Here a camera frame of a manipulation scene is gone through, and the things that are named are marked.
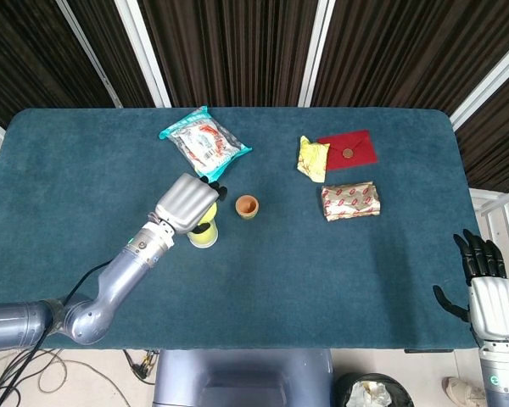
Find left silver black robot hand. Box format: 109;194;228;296
154;172;229;235

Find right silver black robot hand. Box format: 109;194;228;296
432;228;509;340

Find clear plastic cup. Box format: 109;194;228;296
185;203;220;249

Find small orange patterned cup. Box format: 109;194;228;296
234;194;260;220

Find teal snack bag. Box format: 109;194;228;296
158;105;254;188

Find white sneaker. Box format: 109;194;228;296
443;376;487;407

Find white metal rack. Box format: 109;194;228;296
468;186;509;306

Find blue velvet tablecloth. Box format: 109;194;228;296
0;107;484;351

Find crumpled yellow wrapper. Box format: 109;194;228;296
296;135;331;184

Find black trash bin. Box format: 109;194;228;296
333;371;415;407

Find dark brown curtain panel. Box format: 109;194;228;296
137;0;319;109
454;82;509;194
311;0;509;114
0;0;116;128
67;0;156;109

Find gold foil package red print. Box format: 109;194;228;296
321;181;383;224

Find black power plugs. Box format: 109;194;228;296
122;348;160;385

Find red envelope with gold seal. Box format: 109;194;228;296
316;129;379;172

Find grey-blue robot torso base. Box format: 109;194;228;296
151;348;336;407

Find black cable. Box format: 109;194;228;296
0;260;111;407

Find white partition post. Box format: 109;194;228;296
113;0;172;109
449;40;509;131
297;0;333;109
54;0;124;109

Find thin beige cable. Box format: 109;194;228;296
36;348;132;407

